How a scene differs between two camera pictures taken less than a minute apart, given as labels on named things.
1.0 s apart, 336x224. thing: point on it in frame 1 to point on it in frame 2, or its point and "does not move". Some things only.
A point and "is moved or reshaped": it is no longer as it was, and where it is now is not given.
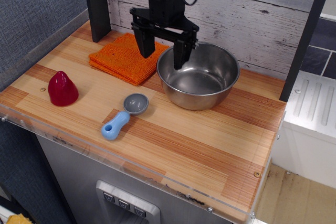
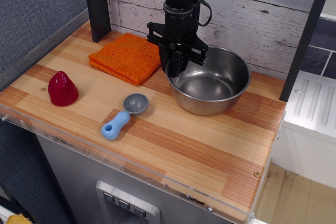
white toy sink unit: [306, 145] does not move
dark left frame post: [97, 4] does not move
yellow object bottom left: [18, 219] does not move
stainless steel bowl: [204, 82] is moved or reshaped
